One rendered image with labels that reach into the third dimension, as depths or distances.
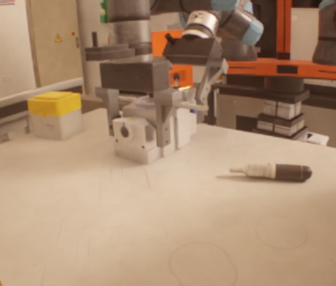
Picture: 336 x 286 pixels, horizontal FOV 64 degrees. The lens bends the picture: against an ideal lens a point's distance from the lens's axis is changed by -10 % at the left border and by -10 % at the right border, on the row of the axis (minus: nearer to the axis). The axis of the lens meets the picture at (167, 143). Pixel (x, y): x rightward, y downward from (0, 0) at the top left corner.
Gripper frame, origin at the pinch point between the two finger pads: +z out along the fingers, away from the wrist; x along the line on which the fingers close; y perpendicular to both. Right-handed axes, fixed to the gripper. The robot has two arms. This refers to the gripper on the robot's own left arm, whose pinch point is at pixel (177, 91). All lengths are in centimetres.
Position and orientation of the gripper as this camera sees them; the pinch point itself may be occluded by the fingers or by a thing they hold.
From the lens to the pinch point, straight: 66.5
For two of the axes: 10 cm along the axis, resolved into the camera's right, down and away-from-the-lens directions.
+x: 8.1, 1.8, -5.5
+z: -3.4, 9.2, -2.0
